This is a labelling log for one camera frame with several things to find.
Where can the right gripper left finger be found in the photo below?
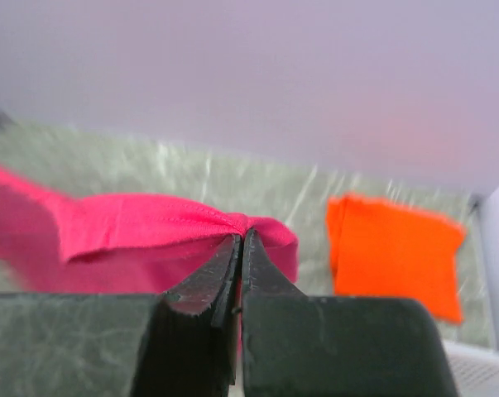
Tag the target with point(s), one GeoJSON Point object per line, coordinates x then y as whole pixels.
{"type": "Point", "coordinates": [179, 343]}

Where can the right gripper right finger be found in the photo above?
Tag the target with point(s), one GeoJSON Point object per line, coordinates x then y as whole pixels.
{"type": "Point", "coordinates": [299, 345]}

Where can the pink t shirt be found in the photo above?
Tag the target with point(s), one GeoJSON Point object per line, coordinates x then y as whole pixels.
{"type": "Point", "coordinates": [119, 243]}

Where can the orange folded t shirt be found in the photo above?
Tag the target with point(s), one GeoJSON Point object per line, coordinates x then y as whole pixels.
{"type": "Point", "coordinates": [382, 249]}

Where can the white plastic laundry basket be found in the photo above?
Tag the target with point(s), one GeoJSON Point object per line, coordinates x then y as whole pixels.
{"type": "Point", "coordinates": [475, 369]}

